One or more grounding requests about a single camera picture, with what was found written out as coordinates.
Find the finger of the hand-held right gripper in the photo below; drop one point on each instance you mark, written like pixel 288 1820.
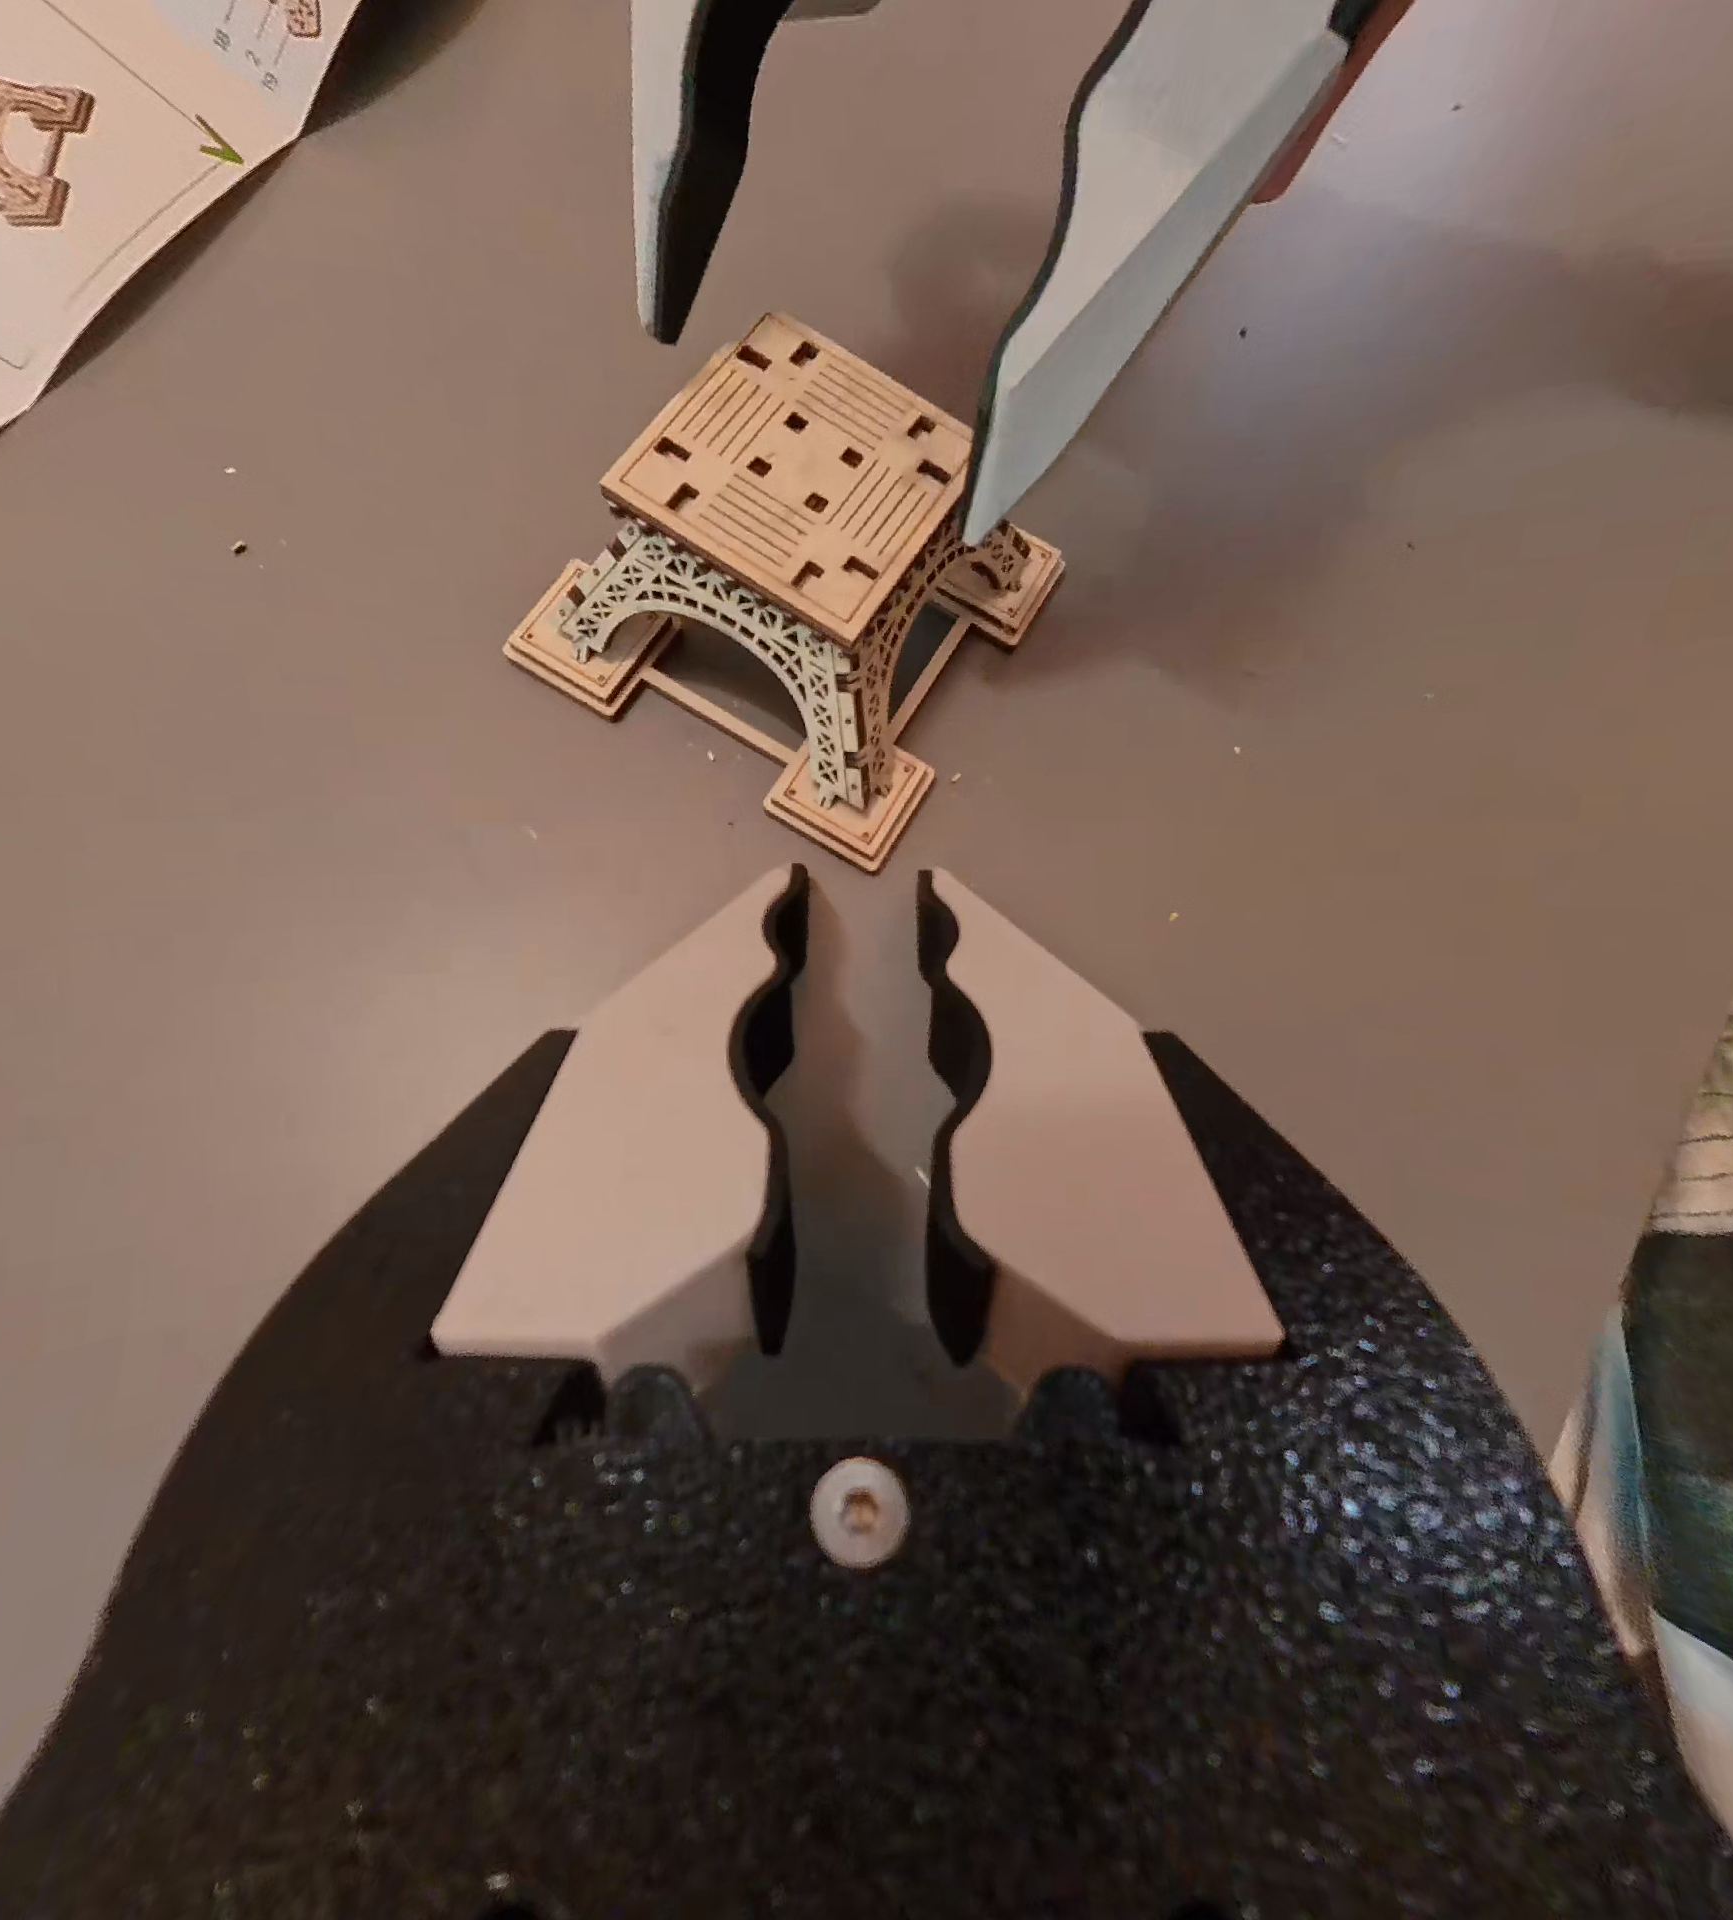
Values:
pixel 657 134
pixel 1167 195

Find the wooden tower base model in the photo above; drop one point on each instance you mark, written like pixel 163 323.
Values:
pixel 791 464

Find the grey desk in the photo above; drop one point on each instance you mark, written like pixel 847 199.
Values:
pixel 207 901

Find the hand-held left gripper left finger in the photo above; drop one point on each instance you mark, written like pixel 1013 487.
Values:
pixel 610 1171

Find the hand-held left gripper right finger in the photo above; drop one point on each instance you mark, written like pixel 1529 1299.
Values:
pixel 1091 1185

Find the folded assembly instruction booklet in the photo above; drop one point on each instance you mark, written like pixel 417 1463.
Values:
pixel 87 271

